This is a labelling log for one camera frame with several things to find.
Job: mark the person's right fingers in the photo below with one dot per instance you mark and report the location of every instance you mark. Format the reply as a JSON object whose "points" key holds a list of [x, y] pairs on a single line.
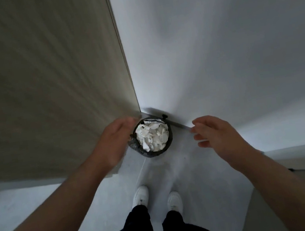
{"points": [[204, 124]]}

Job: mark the person's left hand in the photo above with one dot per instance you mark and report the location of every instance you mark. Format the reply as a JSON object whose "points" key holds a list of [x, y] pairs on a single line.
{"points": [[114, 144]]}

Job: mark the person's right forearm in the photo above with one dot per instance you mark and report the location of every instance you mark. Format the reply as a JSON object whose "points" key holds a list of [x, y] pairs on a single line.
{"points": [[297, 192]]}

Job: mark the small black door stopper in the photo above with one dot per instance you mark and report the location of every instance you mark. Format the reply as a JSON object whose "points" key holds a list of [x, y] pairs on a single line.
{"points": [[165, 115]]}

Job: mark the white shoe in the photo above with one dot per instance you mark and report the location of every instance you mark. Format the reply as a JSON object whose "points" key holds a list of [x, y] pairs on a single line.
{"points": [[174, 201], [140, 196]]}

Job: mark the white right shoe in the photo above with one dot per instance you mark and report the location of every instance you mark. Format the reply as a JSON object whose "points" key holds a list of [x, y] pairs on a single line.
{"points": [[174, 201]]}

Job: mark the black trash bin with bag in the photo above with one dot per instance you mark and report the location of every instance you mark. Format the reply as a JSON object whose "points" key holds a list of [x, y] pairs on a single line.
{"points": [[147, 153]]}

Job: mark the person's right hand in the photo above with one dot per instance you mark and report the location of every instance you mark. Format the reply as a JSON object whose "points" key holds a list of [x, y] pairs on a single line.
{"points": [[225, 139]]}

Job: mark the white left shoe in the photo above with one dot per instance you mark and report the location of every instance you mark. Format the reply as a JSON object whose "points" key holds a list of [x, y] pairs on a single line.
{"points": [[140, 196]]}

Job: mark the pile of white paper scraps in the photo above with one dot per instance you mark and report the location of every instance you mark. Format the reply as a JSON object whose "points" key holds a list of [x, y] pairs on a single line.
{"points": [[153, 137]]}

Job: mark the person's left forearm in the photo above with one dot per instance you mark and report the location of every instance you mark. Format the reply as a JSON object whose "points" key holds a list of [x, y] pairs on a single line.
{"points": [[50, 219]]}

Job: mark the person's left fingers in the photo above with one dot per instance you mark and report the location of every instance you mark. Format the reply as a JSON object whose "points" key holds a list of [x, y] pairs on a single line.
{"points": [[127, 123]]}

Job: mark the wooden cabinet panel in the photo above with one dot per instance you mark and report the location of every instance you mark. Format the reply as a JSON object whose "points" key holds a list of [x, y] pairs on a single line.
{"points": [[40, 79]]}

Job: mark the grey skirting strip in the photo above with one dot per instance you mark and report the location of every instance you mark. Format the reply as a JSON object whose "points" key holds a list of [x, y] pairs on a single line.
{"points": [[178, 124]]}

